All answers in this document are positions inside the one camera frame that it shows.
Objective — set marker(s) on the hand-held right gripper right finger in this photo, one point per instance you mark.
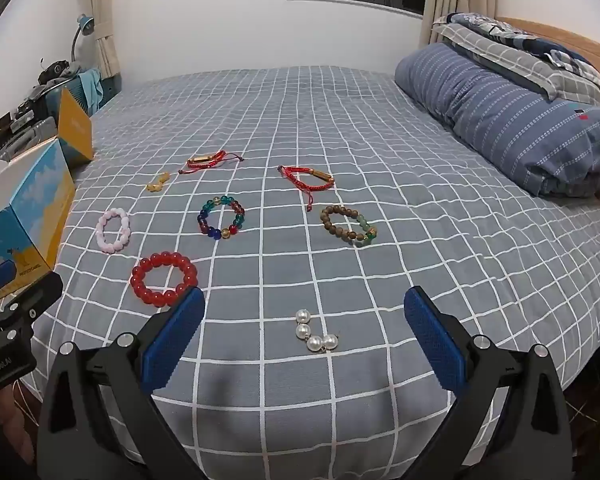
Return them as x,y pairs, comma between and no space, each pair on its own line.
432,345

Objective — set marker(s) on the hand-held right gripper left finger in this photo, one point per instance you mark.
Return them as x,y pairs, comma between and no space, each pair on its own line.
175,340

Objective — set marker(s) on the person's left hand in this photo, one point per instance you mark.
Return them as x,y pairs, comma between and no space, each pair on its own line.
15,420

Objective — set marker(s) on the blue and yellow printed box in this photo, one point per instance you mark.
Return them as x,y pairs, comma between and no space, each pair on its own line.
35,200

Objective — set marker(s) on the yellow cardboard box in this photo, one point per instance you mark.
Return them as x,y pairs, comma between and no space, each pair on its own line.
75,135

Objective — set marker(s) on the pile of dark electronics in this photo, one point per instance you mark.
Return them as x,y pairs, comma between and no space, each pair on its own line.
30,110

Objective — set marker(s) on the teal cloth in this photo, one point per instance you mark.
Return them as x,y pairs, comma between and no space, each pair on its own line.
90,87

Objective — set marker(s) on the blue ribbed storage bin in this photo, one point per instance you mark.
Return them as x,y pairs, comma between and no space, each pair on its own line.
111,85

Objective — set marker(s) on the grey checked bed sheet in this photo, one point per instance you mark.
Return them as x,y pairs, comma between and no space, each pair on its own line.
330,135

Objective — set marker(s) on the blue striped pillow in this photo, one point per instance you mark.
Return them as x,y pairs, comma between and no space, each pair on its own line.
505,110

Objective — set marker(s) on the blue desk lamp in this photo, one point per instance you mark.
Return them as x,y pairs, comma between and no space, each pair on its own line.
86,24

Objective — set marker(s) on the blue white patterned pillow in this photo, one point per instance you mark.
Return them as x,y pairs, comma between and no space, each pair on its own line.
485,25

